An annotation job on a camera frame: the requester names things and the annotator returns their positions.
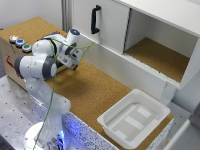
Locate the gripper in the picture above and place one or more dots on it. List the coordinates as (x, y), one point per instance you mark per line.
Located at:
(69, 57)

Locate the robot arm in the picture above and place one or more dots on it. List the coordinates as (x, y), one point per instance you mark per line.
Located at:
(40, 66)

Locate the green button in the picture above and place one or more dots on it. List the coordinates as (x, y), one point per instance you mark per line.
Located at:
(26, 47)

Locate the blue button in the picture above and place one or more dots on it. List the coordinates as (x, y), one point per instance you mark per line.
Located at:
(20, 42)

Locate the white sliding door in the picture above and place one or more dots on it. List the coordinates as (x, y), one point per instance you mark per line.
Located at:
(111, 26)

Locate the red button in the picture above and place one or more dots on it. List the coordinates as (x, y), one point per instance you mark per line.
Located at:
(13, 38)

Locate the white plastic box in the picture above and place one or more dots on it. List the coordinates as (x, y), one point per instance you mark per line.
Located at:
(133, 118)

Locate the white cabinet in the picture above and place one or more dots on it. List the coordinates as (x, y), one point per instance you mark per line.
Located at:
(156, 20)

